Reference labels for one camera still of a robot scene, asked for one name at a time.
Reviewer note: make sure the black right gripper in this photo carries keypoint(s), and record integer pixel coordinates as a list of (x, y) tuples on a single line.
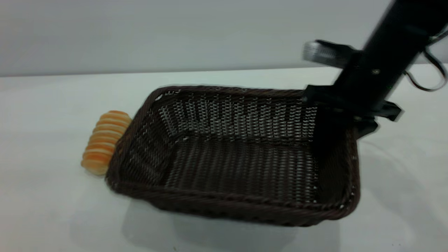
[(371, 84)]

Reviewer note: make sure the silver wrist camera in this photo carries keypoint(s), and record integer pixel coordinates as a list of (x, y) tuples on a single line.
[(323, 53)]

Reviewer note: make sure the striped orange bread roll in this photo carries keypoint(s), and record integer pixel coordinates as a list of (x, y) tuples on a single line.
[(103, 143)]

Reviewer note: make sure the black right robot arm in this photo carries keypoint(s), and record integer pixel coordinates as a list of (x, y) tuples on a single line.
[(409, 24)]

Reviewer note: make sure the black woven wicker basket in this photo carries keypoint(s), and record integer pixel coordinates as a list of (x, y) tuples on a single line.
[(238, 168)]

